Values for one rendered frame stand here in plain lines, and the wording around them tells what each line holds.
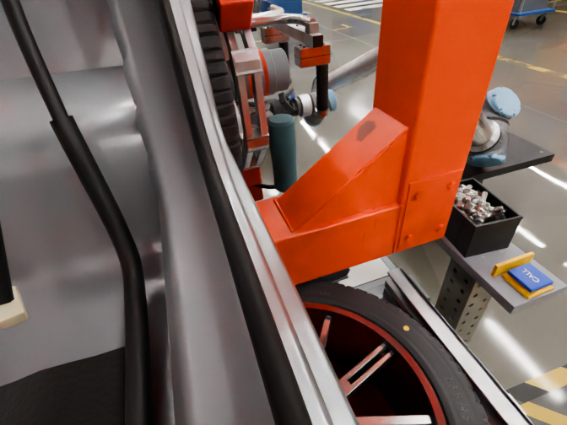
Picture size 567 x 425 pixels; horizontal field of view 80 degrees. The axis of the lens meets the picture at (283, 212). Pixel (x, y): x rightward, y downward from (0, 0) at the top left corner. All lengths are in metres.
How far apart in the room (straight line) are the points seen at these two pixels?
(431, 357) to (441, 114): 0.48
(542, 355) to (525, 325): 0.12
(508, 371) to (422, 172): 0.86
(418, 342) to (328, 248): 0.27
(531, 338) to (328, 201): 1.05
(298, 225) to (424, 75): 0.37
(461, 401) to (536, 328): 0.88
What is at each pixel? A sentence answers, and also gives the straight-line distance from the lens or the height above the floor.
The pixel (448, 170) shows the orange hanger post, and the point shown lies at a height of 0.74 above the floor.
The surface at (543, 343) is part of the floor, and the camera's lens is 1.58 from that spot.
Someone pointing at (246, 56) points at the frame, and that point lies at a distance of 0.88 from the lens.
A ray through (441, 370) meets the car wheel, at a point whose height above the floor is 0.50.
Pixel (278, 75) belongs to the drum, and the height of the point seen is 0.85.
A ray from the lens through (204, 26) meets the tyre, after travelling 0.85.
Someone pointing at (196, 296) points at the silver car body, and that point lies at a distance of 0.30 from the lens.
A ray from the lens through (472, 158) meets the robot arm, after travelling 1.69.
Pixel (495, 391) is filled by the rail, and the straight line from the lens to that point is 0.93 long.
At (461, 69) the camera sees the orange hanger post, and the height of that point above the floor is 0.97.
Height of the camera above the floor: 1.17
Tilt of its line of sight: 38 degrees down
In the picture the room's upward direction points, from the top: 5 degrees counter-clockwise
